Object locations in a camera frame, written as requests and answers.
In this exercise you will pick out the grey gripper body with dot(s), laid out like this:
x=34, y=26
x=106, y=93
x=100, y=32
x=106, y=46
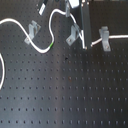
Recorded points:
x=74, y=3

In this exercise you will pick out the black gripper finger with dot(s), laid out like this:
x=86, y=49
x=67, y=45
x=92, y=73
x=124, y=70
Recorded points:
x=86, y=26

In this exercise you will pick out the middle metal cable clip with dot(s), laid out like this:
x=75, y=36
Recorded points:
x=73, y=36

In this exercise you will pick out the metal cable clip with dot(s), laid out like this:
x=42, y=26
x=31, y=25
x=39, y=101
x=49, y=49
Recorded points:
x=34, y=28
x=73, y=36
x=104, y=34

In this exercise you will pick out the white tag on black cable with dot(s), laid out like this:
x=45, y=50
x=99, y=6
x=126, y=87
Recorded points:
x=41, y=6

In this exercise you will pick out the right metal cable clip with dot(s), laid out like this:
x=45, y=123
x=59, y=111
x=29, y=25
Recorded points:
x=104, y=34

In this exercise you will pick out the left metal cable clip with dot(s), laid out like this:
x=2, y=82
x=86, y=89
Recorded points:
x=34, y=28

